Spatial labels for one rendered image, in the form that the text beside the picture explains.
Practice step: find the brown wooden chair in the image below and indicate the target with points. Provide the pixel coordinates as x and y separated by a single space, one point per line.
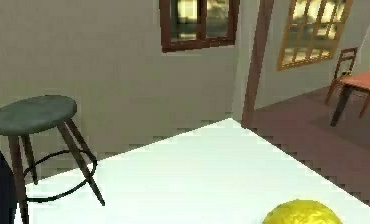
346 60

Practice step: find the yellow ball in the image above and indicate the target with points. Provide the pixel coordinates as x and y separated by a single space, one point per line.
301 213

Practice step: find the orange wooden table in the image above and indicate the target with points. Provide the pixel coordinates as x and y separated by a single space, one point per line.
363 81

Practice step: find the black furniture edge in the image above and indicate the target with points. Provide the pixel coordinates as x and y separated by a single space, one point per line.
2 190

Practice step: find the dark brown framed window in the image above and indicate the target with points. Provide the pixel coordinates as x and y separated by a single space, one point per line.
199 41

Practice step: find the light wood framed window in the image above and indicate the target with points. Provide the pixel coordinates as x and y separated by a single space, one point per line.
311 31

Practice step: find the dark green round stool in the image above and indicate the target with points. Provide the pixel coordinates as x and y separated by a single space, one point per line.
33 114

